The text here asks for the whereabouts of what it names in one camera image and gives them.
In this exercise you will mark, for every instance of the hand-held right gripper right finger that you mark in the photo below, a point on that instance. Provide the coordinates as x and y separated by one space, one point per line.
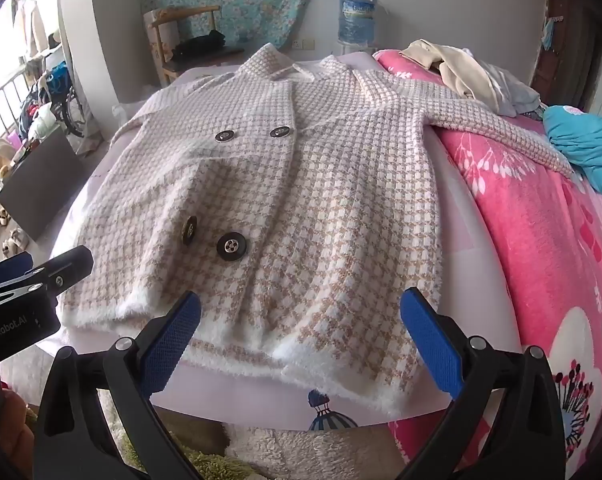
428 345

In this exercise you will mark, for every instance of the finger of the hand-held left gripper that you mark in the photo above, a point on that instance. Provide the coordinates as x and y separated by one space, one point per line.
8 265
68 265

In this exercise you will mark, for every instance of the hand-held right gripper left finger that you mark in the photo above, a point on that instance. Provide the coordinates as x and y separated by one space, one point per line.
176 345

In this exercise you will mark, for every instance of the beige white houndstooth coat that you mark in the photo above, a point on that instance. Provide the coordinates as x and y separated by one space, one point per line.
331 185

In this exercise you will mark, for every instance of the hanging beige clothes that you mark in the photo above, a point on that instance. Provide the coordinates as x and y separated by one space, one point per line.
36 25

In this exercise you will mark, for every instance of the black clothes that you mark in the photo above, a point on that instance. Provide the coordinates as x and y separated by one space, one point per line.
201 42

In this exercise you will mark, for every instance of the beige slipper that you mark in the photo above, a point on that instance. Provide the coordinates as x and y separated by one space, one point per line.
3 217

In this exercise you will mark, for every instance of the dark cabinet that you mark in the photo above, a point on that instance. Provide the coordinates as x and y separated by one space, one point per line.
41 180

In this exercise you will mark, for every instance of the green plush toy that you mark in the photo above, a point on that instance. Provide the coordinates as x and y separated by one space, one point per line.
196 462

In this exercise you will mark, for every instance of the pink floral blanket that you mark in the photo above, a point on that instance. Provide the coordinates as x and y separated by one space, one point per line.
531 260

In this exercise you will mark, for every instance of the lilac printed bed sheet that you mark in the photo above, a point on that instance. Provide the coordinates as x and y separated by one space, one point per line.
461 200

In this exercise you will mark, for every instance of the wheelchair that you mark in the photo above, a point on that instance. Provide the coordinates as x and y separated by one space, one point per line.
68 105

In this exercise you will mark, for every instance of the metal railing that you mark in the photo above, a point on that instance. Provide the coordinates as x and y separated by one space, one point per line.
1 97

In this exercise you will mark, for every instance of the teal garment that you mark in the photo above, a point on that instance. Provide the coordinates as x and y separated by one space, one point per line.
586 140

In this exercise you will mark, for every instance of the pale grey-blue garment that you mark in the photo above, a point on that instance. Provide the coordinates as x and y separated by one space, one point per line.
511 90

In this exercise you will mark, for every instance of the wooden chair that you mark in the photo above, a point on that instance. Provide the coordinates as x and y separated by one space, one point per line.
181 12

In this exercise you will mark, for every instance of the beige garment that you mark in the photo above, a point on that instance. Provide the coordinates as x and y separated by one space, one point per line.
456 67

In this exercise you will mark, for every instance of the light blue hanging cloth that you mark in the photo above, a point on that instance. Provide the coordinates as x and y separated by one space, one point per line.
548 35

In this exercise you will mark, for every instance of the blue water bottle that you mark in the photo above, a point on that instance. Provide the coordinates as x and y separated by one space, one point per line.
357 20

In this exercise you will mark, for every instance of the brown wooden door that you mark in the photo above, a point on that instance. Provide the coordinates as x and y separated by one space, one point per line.
571 35

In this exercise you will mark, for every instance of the white wall socket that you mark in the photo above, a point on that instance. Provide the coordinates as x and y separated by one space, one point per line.
304 44

